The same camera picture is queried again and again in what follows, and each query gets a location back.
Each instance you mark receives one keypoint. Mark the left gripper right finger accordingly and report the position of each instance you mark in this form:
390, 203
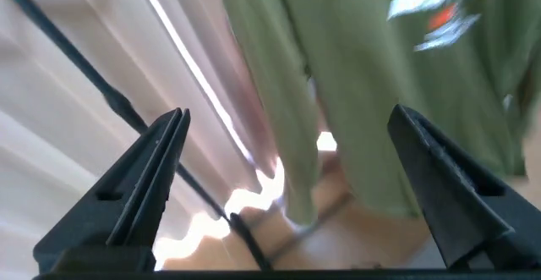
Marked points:
460, 195

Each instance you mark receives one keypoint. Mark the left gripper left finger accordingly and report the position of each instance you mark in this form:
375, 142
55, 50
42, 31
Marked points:
127, 204

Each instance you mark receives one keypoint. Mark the green garment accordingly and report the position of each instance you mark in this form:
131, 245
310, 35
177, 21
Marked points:
380, 102

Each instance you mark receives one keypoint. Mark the black clothes rack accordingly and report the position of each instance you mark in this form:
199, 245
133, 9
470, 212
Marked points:
118, 102

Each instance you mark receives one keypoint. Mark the beige curtain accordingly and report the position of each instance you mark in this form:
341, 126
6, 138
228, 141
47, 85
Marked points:
63, 144

